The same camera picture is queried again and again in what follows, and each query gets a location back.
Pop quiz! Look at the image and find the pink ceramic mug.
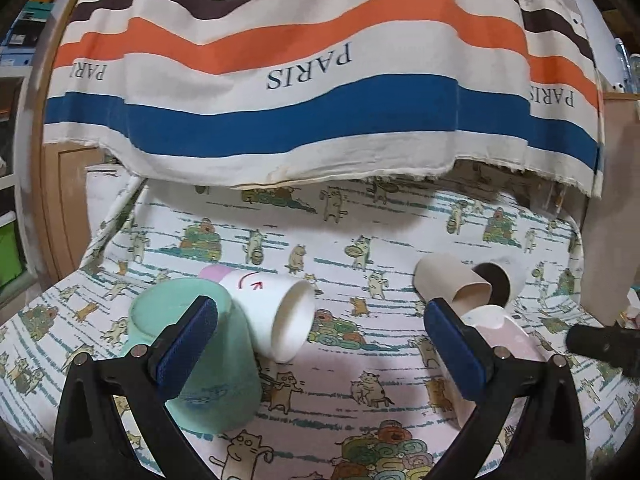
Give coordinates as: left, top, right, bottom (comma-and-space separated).
434, 303, 557, 430

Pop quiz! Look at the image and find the mint green cup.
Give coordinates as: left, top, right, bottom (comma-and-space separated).
122, 278, 262, 434

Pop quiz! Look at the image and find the grey cylindrical cup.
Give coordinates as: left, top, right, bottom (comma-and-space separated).
472, 256, 528, 308

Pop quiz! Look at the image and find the white pink paper cup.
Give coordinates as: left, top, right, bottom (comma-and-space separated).
198, 264, 316, 363

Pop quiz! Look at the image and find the beige square cup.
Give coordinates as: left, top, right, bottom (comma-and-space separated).
413, 252, 492, 313

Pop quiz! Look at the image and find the wooden bed side board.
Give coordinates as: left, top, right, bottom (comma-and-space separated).
580, 93, 639, 325

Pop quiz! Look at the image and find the cat print bed sheet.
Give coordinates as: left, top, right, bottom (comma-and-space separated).
0, 159, 640, 480

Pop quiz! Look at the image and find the striped Paris cloth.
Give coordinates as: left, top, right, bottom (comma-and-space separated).
43, 0, 603, 196

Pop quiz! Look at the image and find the shelf with storage boxes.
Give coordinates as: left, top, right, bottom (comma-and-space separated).
1, 0, 54, 309

